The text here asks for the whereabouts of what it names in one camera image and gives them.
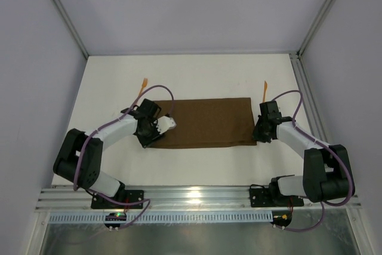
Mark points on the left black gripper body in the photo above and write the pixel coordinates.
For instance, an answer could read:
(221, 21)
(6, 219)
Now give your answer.
(150, 141)

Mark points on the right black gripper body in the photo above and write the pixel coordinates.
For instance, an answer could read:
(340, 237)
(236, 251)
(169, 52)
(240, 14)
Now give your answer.
(258, 134)

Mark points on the brown cloth napkin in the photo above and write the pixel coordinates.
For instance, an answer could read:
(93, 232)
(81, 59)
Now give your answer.
(206, 123)

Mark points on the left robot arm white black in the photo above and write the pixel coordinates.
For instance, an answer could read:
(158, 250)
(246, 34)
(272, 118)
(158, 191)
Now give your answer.
(79, 158)

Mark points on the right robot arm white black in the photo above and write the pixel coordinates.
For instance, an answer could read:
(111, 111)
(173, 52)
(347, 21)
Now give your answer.
(327, 175)

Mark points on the orange plastic fork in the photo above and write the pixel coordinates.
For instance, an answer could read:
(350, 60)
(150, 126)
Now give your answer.
(143, 87)

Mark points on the orange plastic knife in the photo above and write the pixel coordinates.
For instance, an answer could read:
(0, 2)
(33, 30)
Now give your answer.
(264, 91)

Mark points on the right small controller board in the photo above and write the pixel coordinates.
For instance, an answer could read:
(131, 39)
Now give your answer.
(281, 220)

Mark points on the small controller board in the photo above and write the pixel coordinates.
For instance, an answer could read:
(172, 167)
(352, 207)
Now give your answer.
(114, 221)
(281, 220)

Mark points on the left small controller board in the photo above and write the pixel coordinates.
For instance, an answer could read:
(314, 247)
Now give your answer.
(114, 221)

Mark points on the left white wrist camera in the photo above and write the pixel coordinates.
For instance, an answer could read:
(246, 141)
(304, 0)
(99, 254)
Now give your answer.
(165, 124)

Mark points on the aluminium right side rail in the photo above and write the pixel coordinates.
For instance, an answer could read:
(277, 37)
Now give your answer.
(311, 108)

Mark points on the aluminium rail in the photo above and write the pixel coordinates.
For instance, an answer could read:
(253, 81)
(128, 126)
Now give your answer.
(311, 108)
(161, 198)

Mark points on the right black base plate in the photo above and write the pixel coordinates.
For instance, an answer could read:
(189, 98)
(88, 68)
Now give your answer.
(270, 196)

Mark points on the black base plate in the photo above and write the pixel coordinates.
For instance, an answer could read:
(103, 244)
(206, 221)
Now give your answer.
(270, 196)
(124, 196)

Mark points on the slotted grey cable duct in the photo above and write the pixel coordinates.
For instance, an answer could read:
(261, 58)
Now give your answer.
(172, 217)

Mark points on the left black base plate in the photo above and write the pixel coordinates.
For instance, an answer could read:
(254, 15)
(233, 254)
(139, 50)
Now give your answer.
(124, 196)

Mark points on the left aluminium corner post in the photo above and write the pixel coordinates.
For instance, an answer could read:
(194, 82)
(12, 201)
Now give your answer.
(70, 27)

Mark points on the aluminium corner post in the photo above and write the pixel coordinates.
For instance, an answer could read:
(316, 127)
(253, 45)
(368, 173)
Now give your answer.
(324, 10)
(70, 27)

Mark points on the aluminium front rail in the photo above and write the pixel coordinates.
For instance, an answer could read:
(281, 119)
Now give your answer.
(161, 198)

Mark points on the right aluminium corner post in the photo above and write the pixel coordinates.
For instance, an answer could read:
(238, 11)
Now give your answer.
(324, 10)

